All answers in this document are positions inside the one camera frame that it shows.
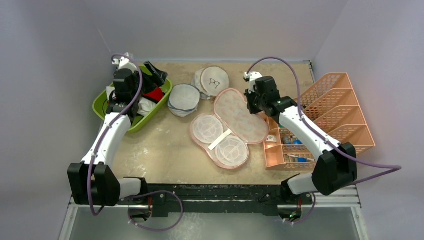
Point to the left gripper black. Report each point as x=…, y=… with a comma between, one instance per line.
x=160, y=77

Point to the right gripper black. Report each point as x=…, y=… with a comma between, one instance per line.
x=252, y=100

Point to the red bra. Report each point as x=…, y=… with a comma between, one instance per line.
x=154, y=96

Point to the floral mesh laundry bag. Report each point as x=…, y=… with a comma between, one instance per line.
x=225, y=135

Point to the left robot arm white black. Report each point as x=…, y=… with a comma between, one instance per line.
x=139, y=93

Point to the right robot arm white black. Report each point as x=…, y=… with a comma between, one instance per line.
x=335, y=167

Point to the white round mesh laundry bag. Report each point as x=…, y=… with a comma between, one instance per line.
x=183, y=100

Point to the beige glasses print laundry bag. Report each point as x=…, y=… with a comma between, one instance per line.
x=210, y=81

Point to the white cloth in bin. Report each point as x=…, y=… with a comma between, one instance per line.
x=145, y=106

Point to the small white box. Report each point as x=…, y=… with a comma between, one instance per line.
x=271, y=139

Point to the blue can in organizer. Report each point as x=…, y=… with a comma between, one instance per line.
x=290, y=140

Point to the green plastic bin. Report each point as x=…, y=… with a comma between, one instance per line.
x=126, y=84

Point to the orange plastic file organizer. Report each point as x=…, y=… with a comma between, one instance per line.
x=331, y=103

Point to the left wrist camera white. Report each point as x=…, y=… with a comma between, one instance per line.
x=123, y=63

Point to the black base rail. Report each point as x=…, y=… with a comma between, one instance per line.
x=208, y=198

